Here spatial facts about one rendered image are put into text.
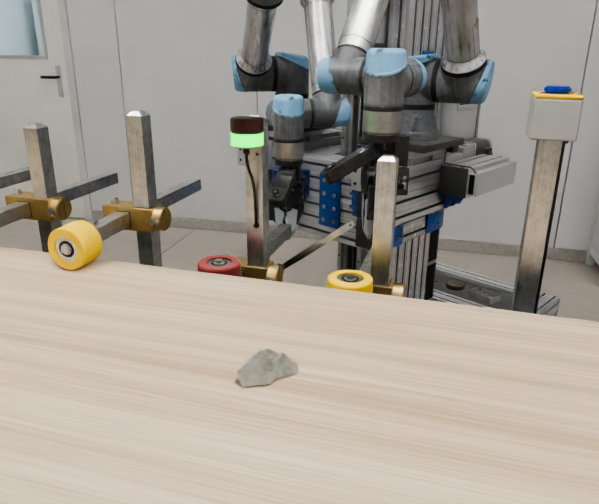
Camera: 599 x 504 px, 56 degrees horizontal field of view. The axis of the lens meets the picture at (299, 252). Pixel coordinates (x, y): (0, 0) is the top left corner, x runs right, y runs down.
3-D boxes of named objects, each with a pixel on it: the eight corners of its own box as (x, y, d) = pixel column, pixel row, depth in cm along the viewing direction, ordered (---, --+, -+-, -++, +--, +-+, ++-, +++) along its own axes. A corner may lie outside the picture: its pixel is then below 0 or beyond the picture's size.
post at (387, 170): (366, 380, 118) (380, 152, 101) (383, 382, 117) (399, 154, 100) (363, 389, 115) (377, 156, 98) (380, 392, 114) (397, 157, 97)
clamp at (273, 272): (223, 276, 120) (222, 254, 119) (283, 283, 117) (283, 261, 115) (212, 286, 115) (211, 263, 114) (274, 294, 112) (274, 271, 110)
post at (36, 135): (64, 321, 137) (33, 121, 120) (76, 323, 136) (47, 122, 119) (54, 327, 134) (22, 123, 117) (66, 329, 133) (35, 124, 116)
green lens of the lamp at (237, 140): (238, 141, 105) (237, 129, 104) (268, 143, 103) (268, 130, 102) (225, 146, 99) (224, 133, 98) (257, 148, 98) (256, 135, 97)
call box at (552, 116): (524, 137, 95) (531, 90, 93) (569, 140, 93) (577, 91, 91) (528, 144, 89) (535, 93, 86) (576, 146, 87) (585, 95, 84)
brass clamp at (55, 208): (25, 211, 131) (22, 190, 129) (75, 216, 127) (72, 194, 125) (5, 218, 125) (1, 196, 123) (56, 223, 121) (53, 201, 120)
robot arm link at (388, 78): (415, 48, 104) (399, 47, 97) (410, 108, 107) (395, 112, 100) (376, 47, 107) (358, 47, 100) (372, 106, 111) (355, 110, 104)
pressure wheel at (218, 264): (211, 303, 113) (208, 250, 109) (248, 308, 111) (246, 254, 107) (193, 321, 106) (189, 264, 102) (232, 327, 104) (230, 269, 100)
